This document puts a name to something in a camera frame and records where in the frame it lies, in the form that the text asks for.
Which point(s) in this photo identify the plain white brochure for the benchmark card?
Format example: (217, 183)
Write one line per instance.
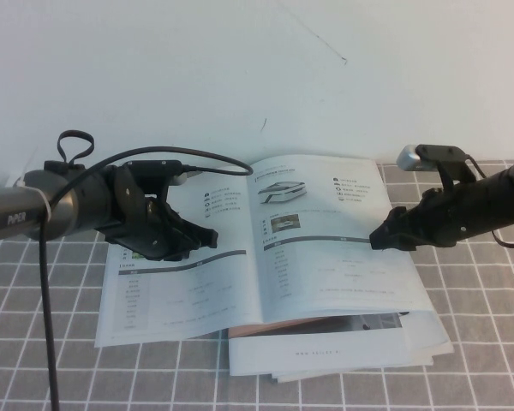
(351, 373)

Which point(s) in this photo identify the white brochure with web address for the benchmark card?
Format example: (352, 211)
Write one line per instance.
(317, 347)

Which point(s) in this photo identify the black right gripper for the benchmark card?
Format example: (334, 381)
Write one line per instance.
(437, 222)

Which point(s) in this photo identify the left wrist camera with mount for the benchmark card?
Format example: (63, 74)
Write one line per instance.
(154, 167)

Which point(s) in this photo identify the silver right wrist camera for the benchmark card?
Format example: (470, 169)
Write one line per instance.
(415, 158)

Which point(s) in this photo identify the white product catalogue book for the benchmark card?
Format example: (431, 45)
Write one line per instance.
(308, 265)

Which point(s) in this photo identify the grey white checkered tablecloth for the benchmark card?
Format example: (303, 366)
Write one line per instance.
(475, 321)

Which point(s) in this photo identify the white brochure with cream edge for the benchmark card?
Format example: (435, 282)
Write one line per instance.
(432, 338)

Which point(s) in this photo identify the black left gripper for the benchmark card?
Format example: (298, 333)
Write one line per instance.
(141, 227)

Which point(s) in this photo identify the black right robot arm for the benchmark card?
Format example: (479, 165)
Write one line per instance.
(501, 192)

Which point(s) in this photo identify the white zip tie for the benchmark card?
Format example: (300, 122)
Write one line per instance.
(43, 200)

